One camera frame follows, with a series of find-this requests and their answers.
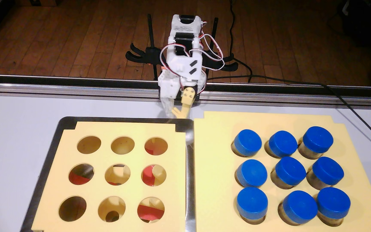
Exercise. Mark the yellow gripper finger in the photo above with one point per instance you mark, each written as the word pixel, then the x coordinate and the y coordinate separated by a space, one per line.
pixel 185 101

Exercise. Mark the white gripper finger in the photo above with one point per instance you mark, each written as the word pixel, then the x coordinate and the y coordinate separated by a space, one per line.
pixel 167 87

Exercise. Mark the blue capped test tube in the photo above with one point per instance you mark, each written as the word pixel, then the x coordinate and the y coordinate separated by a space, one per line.
pixel 317 139
pixel 290 170
pixel 282 143
pixel 333 202
pixel 247 142
pixel 299 206
pixel 252 203
pixel 327 170
pixel 251 173

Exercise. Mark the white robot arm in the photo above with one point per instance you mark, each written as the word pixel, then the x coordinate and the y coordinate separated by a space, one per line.
pixel 185 29

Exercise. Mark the black clamp with orange tip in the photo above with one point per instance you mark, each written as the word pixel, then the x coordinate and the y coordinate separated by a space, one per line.
pixel 153 53

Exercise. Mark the large yellow foam rack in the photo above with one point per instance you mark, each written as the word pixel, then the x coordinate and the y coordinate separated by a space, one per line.
pixel 217 193

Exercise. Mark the yellow foam rack in tray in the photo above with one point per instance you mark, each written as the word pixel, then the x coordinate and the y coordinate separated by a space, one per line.
pixel 175 199

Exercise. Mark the metal tray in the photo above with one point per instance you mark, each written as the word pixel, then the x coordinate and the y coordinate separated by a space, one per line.
pixel 189 206

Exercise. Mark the black bulky object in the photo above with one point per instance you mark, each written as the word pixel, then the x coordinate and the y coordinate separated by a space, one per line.
pixel 365 22

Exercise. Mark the aluminium table edge rail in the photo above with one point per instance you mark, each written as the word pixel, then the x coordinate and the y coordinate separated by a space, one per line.
pixel 43 88

